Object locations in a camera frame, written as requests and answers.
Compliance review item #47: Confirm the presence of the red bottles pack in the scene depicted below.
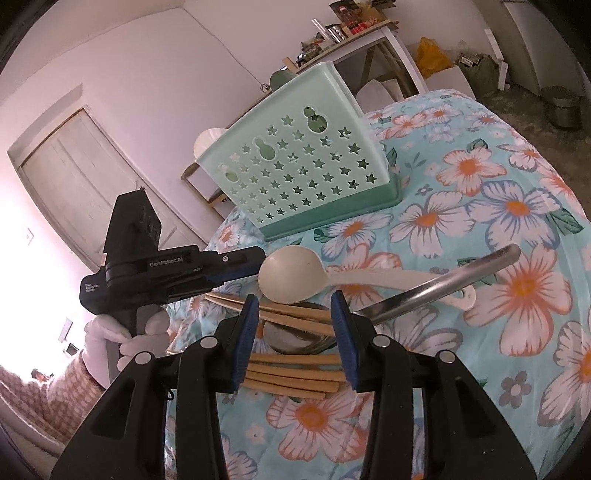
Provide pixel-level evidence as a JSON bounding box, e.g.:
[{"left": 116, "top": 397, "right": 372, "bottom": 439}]
[{"left": 329, "top": 0, "right": 386, "bottom": 34}]

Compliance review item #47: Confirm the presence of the white sack under table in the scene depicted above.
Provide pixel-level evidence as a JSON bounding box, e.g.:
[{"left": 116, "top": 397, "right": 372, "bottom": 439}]
[{"left": 356, "top": 79, "right": 405, "bottom": 113}]

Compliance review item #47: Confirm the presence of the white foam box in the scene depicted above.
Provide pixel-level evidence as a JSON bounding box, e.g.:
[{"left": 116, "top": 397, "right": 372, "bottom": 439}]
[{"left": 425, "top": 65, "right": 476, "bottom": 100}]

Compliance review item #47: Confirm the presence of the white door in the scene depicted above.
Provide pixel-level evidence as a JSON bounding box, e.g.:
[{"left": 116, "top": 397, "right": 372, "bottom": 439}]
[{"left": 8, "top": 85, "right": 205, "bottom": 271}]

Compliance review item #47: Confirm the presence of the green perforated utensil basket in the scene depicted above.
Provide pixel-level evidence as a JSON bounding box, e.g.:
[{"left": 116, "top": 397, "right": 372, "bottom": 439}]
[{"left": 197, "top": 62, "right": 402, "bottom": 240}]

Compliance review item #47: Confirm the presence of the dark metal pot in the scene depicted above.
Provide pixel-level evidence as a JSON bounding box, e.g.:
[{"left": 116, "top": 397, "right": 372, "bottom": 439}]
[{"left": 541, "top": 86, "right": 582, "bottom": 130}]

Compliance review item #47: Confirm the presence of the white gloved left hand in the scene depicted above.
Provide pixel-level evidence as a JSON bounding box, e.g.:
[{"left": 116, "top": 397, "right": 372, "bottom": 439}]
[{"left": 81, "top": 308, "right": 170, "bottom": 389}]

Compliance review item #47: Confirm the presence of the steel ladle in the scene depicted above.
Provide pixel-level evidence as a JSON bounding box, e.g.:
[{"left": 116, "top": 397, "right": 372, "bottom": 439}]
[{"left": 262, "top": 243, "right": 523, "bottom": 355}]

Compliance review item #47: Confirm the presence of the white wooden-top table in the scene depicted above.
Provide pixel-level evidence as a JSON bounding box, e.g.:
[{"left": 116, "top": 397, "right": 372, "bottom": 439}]
[{"left": 280, "top": 20, "right": 429, "bottom": 98}]

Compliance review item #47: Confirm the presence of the white plastic spoon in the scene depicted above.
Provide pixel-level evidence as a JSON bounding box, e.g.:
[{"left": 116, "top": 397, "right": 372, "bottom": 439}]
[{"left": 256, "top": 244, "right": 479, "bottom": 312}]

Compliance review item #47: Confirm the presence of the pink checkered left forearm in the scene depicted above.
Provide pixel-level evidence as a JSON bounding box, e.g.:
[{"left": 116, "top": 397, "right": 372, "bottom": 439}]
[{"left": 1, "top": 355, "right": 105, "bottom": 445}]

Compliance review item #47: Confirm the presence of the grey refrigerator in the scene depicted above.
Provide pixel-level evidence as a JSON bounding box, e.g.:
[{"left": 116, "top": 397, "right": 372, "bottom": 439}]
[{"left": 475, "top": 0, "right": 586, "bottom": 96}]

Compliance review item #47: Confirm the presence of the yellow plastic bag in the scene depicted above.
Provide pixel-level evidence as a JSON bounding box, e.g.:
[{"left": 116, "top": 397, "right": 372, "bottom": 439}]
[{"left": 416, "top": 37, "right": 454, "bottom": 79}]

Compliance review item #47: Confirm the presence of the floral blue tablecloth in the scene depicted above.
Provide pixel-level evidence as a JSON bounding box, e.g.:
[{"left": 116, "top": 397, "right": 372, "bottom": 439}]
[{"left": 163, "top": 88, "right": 591, "bottom": 480}]

